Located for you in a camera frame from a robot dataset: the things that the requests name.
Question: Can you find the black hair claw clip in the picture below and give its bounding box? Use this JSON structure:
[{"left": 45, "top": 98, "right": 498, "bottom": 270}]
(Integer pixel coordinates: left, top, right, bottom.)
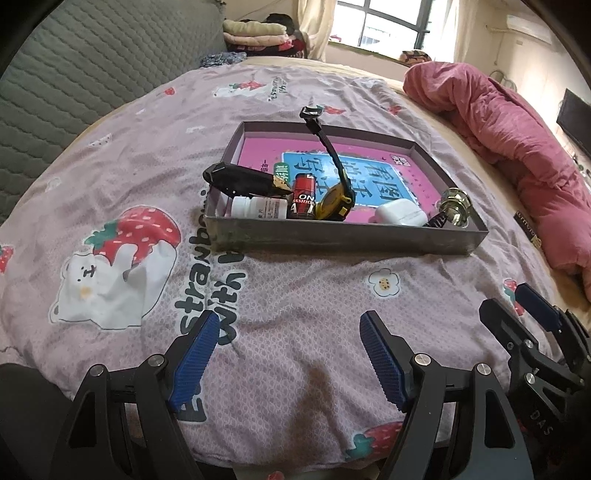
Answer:
[{"left": 425, "top": 212, "right": 448, "bottom": 228}]

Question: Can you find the white earbuds case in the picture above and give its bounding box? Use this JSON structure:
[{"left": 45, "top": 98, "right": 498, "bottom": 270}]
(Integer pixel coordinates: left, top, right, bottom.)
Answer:
[{"left": 374, "top": 198, "right": 428, "bottom": 227}]

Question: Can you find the white pill bottle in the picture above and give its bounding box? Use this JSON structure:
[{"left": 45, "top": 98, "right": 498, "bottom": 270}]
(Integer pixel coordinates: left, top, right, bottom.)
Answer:
[{"left": 230, "top": 196, "right": 288, "bottom": 220}]

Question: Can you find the red and black lighter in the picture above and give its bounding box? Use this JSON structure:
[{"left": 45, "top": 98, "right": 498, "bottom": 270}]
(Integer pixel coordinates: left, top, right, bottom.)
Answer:
[{"left": 288, "top": 173, "right": 317, "bottom": 220}]

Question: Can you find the black and yellow wristwatch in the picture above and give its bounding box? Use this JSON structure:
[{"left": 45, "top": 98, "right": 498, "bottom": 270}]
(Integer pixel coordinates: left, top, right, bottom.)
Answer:
[{"left": 300, "top": 106, "right": 356, "bottom": 222}]

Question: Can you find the black and gold box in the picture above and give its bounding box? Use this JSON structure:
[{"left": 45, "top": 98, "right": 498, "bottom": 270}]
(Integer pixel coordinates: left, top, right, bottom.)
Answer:
[{"left": 202, "top": 162, "right": 293, "bottom": 198}]

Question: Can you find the black and gold bar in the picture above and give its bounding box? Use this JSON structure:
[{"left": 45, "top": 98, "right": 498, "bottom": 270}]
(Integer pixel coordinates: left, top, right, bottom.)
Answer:
[{"left": 514, "top": 211, "right": 542, "bottom": 249}]

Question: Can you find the dark cardboard box tray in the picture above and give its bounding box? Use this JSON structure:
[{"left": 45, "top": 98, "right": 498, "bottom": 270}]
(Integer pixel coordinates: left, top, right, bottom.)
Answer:
[{"left": 204, "top": 120, "right": 488, "bottom": 255}]

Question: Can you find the pink strawberry print blanket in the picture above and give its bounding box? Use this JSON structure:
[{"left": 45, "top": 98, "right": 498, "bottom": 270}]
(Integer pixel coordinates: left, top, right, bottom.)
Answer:
[{"left": 1, "top": 66, "right": 558, "bottom": 470}]

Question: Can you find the red rumpled quilt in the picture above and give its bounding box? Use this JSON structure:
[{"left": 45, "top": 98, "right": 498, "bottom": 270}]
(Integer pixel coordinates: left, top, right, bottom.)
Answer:
[{"left": 402, "top": 60, "right": 591, "bottom": 301}]

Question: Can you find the pink and blue book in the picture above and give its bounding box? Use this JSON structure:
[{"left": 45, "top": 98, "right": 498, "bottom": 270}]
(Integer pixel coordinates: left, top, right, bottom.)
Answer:
[{"left": 234, "top": 136, "right": 446, "bottom": 225}]

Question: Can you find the white air conditioner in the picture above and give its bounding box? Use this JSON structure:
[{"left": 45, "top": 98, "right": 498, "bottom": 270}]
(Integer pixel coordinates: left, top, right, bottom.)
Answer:
[{"left": 506, "top": 14, "right": 552, "bottom": 45}]

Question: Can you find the dark patterned cloth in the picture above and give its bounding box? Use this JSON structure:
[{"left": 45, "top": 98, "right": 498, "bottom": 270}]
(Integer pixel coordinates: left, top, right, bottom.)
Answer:
[{"left": 199, "top": 52, "right": 247, "bottom": 68}]

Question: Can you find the grey quilted headboard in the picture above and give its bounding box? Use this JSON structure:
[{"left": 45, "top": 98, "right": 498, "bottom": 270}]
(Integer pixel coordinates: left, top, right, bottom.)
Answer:
[{"left": 1, "top": 1, "right": 225, "bottom": 219}]

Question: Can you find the dark framed window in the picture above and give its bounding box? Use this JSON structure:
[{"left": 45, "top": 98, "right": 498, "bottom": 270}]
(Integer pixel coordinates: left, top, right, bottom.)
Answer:
[{"left": 329, "top": 0, "right": 433, "bottom": 58}]

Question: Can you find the stack of folded clothes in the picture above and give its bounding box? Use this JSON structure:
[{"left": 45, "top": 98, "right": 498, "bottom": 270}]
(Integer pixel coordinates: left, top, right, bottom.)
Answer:
[{"left": 222, "top": 13, "right": 308, "bottom": 58}]

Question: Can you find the cream curtain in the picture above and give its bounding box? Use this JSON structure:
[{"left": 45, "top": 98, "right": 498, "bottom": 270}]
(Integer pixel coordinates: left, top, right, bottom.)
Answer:
[{"left": 297, "top": 0, "right": 337, "bottom": 62}]

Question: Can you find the black wall television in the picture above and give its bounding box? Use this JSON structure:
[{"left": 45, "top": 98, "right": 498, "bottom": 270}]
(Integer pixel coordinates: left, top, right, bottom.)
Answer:
[{"left": 557, "top": 89, "right": 591, "bottom": 157}]

